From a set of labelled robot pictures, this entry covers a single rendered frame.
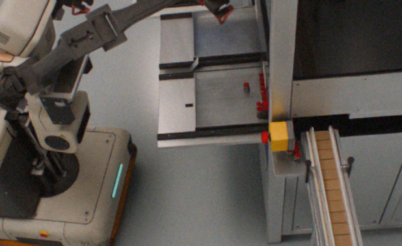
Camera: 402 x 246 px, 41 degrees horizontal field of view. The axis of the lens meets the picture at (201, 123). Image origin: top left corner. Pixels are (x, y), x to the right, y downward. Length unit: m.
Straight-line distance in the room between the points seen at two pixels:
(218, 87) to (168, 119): 0.23
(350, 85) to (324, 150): 0.26
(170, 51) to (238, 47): 0.28
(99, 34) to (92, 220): 1.27
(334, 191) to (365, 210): 0.73
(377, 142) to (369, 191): 0.37
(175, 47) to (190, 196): 0.91
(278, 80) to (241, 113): 0.38
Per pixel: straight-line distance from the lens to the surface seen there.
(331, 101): 1.78
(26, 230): 2.66
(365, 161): 2.14
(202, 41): 2.25
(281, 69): 1.63
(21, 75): 1.77
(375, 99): 1.82
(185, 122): 2.00
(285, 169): 1.87
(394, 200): 2.46
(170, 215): 2.80
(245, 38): 2.25
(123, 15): 1.47
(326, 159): 1.84
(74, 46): 1.45
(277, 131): 1.77
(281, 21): 1.49
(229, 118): 1.99
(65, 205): 2.63
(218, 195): 2.83
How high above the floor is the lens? 2.48
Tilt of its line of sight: 54 degrees down
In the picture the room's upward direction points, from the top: 9 degrees counter-clockwise
